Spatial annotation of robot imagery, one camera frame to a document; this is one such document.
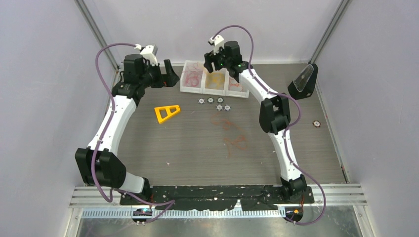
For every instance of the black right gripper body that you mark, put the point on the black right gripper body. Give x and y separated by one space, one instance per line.
218 59

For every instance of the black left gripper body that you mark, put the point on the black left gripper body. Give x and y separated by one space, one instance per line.
159 77

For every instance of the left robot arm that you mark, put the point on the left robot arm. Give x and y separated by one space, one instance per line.
98 162

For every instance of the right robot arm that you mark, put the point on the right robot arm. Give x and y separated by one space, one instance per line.
274 113

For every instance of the left clear plastic bin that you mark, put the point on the left clear plastic bin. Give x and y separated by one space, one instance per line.
191 77

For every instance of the clear plastic bin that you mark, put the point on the clear plastic bin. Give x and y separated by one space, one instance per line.
214 83
235 89
191 77

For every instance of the middle clear plastic bin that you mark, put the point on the middle clear plastic bin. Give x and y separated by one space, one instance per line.
214 83

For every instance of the right clear plastic bin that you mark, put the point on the right clear plastic bin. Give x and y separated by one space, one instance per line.
235 89

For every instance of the yellow triangular plastic part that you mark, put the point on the yellow triangular plastic part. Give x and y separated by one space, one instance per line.
164 113

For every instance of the black wedge stand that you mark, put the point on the black wedge stand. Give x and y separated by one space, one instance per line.
304 85

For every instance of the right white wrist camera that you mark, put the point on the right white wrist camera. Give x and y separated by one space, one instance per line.
217 42

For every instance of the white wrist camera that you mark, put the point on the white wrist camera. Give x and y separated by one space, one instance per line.
149 53
217 42

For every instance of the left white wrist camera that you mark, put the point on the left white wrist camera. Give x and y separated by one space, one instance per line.
149 53

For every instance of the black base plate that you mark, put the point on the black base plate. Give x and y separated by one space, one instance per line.
223 197

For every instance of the white slotted cable duct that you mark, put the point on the white slotted cable duct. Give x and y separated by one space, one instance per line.
97 213

